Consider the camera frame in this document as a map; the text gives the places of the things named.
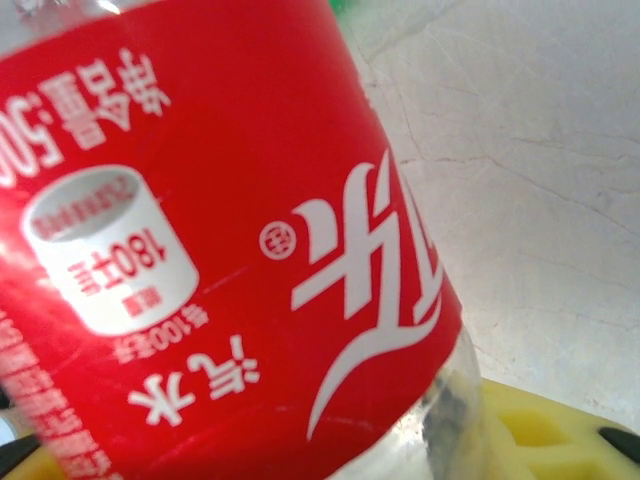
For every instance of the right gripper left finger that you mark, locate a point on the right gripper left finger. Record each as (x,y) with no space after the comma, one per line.
(35,462)

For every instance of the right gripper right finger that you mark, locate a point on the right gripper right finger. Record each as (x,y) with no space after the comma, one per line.
(540,430)

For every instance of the Coca-Cola bottle red cap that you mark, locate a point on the Coca-Cola bottle red cap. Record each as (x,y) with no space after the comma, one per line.
(225,200)

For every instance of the green Sprite bottle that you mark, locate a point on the green Sprite bottle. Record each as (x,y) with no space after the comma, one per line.
(345,4)

